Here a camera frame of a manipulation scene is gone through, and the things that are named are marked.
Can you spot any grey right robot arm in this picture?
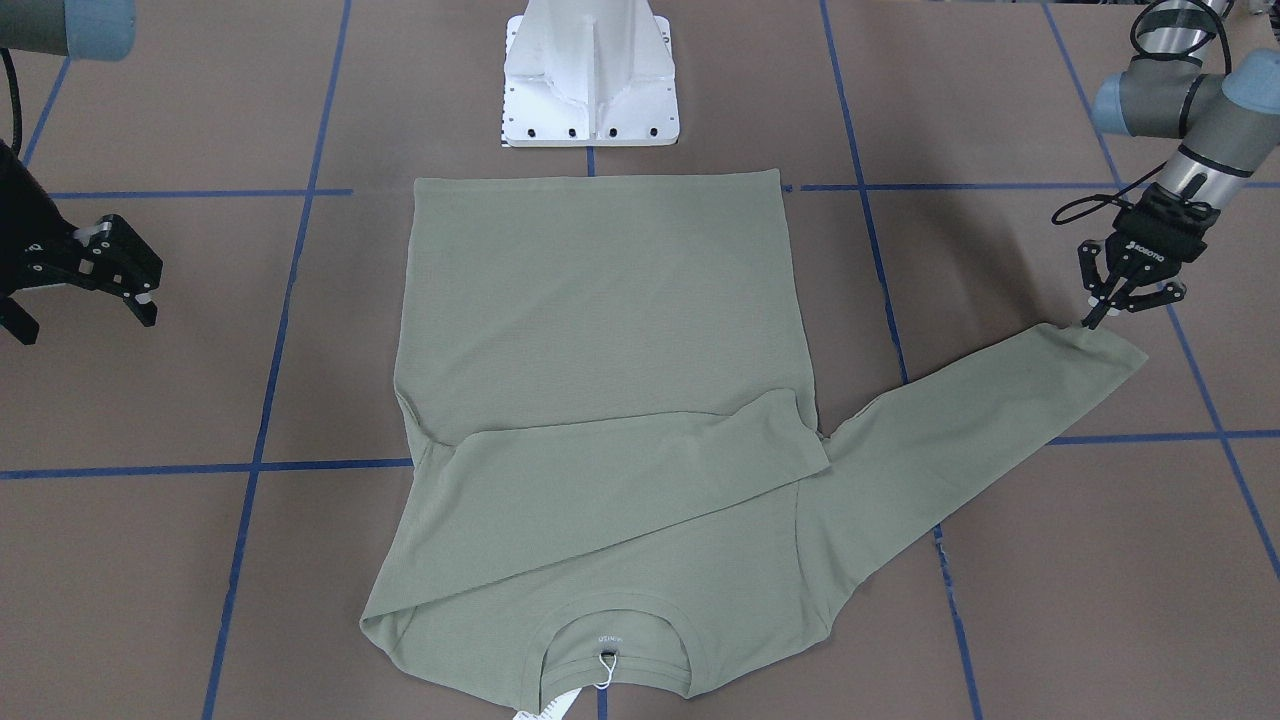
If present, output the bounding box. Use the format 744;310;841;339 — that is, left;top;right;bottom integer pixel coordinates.
1;1;164;345

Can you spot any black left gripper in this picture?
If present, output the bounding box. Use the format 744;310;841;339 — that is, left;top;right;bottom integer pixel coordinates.
1076;183;1219;331

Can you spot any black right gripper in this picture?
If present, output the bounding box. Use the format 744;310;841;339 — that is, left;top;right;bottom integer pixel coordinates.
0;141;163;346

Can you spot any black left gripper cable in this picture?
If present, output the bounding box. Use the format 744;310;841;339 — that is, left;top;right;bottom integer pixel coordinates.
1051;0;1233;227

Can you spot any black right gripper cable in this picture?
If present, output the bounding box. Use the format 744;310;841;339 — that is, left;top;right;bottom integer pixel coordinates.
0;47;26;161

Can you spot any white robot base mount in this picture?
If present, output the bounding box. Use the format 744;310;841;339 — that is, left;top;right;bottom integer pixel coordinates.
500;1;681;149

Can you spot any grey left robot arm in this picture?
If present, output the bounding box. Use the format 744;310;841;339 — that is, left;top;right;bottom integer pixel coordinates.
1076;1;1279;329

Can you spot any olive green long-sleeve shirt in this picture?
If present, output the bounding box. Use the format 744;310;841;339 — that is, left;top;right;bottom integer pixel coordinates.
358;170;1146;714

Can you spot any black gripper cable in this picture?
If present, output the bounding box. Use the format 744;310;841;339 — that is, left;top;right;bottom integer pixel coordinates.
0;47;26;161
1051;0;1233;227

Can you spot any white shirt price tag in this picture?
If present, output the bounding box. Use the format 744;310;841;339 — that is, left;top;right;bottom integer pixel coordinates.
513;688;582;720

